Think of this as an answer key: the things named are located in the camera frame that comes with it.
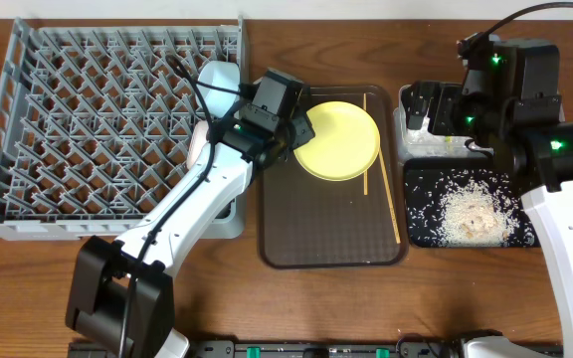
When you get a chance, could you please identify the yellow plate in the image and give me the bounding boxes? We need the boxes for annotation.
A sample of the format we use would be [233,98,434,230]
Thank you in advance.
[294,101,380,181]

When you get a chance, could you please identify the brown serving tray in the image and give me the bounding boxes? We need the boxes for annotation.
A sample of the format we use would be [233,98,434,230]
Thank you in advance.
[258,85,409,269]

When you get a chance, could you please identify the spilled rice pile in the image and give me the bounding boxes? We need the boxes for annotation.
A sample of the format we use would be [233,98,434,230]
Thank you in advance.
[408,168,536,248]

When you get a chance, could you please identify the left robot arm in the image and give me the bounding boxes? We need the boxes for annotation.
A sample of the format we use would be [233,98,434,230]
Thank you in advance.
[65,69,314,357]

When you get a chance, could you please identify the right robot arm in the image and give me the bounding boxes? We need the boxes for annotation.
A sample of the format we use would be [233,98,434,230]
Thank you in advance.
[395,36,573,357]

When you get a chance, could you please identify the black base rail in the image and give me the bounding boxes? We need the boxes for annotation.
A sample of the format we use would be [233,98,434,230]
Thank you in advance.
[186,340,443,358]

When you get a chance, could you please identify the light blue bowl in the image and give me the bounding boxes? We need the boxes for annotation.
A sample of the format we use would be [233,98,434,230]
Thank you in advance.
[198,61,241,118]

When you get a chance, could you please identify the white bowl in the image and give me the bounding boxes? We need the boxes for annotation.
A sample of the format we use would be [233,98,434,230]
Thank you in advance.
[186,120,209,169]

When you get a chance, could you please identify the clear plastic bin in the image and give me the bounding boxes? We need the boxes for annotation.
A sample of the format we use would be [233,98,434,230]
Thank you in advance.
[394,82,500,162]

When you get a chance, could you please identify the black waste tray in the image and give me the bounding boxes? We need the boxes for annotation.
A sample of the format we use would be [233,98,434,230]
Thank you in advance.
[403,156,541,250]

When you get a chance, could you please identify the wooden chopstick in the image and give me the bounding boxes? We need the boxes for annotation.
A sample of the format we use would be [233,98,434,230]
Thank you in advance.
[362,93,368,196]
[378,147,401,245]

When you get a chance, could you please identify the grey dish rack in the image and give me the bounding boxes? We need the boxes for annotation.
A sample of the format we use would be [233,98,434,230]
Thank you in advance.
[0,19,249,241]

